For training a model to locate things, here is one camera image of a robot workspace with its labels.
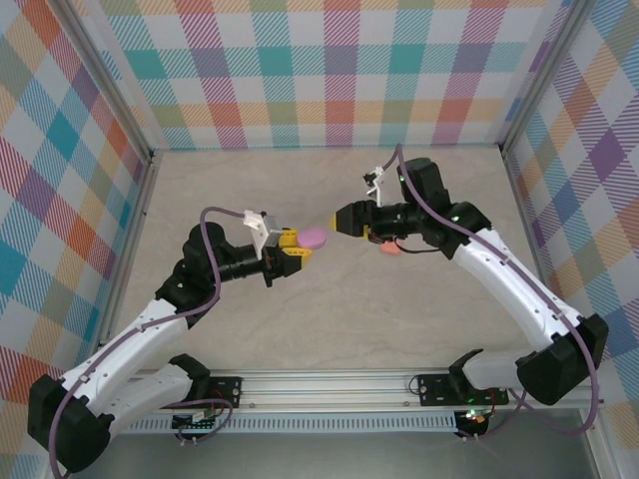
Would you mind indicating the purple earbud charging case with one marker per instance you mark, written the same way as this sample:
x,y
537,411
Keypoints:
x,y
314,238

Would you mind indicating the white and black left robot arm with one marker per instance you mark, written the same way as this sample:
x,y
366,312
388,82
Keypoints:
x,y
140,339

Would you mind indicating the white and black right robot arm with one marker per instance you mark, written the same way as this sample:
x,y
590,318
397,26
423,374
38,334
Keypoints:
x,y
509,279

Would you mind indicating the aluminium table edge rail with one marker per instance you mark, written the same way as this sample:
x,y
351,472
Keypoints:
x,y
524,209
134,234

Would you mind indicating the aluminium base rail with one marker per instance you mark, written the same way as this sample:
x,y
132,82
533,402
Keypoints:
x,y
324,389

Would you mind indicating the salmon orange earbud charging case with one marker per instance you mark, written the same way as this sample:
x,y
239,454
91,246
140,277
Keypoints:
x,y
390,249

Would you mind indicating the black controller board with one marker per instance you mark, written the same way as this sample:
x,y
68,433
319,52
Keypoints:
x,y
474,418
194,424

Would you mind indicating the aluminium frame post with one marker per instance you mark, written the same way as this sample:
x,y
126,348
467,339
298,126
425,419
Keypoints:
x,y
116,85
543,75

